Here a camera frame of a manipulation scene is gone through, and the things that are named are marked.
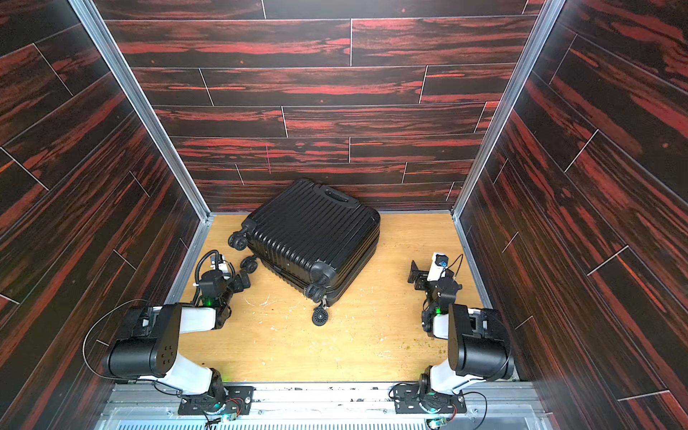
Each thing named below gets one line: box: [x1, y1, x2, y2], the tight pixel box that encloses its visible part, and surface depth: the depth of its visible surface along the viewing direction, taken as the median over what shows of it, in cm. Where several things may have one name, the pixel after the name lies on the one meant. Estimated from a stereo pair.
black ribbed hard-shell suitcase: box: [228, 178, 381, 327], surface depth 88 cm
